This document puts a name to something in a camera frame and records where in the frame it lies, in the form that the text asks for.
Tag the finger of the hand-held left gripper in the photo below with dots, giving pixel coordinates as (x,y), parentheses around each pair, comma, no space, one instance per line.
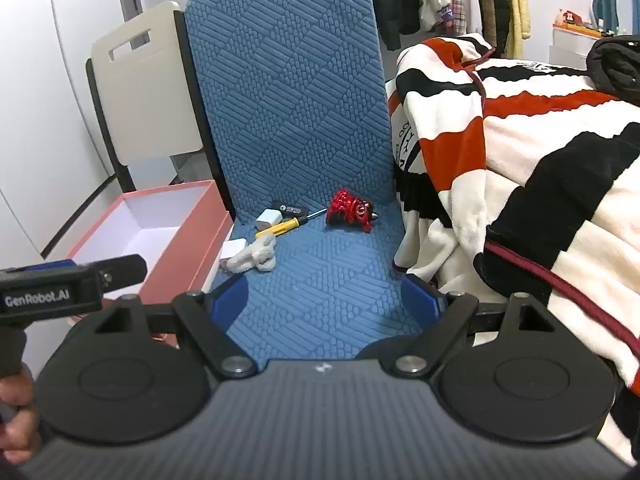
(125,267)

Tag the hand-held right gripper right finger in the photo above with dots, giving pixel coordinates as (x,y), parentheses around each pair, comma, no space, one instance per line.
(420,297)

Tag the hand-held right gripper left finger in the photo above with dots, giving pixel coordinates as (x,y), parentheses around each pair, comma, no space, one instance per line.
(231,300)

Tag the white fuzzy cloth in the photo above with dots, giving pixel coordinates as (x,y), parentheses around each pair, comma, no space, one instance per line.
(255,257)

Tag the large white charger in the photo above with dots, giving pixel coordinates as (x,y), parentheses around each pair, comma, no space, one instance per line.
(231,250)

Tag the pink cardboard box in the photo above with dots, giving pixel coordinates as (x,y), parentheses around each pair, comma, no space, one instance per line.
(180,240)

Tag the red lion figurine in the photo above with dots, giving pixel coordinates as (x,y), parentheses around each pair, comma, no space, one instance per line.
(345,207)

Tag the person's left hand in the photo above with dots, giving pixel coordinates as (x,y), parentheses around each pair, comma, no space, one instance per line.
(17,435)

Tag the small white charger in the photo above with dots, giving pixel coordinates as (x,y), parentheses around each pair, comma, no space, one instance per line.
(269,218)

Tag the black flat stick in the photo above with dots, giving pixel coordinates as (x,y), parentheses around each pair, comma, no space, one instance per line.
(292,208)

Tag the cream folding chair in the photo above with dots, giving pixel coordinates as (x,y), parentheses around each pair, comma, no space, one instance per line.
(145,100)

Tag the blue textured seat cover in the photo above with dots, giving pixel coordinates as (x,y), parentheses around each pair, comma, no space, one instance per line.
(300,110)

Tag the red white black striped blanket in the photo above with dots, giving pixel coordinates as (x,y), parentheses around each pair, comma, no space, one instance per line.
(550,125)

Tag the white cabinet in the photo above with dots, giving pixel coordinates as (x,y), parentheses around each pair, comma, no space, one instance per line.
(572,47)

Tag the black garment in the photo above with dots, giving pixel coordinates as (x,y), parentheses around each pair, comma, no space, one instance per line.
(617,67)

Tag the dark patterned hanging garment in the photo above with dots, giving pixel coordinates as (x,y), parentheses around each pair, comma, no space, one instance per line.
(492,0)

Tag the yellow hanging garment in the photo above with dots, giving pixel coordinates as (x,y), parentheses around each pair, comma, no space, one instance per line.
(519,5)

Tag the small red toy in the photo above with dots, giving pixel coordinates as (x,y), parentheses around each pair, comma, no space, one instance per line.
(569,16)

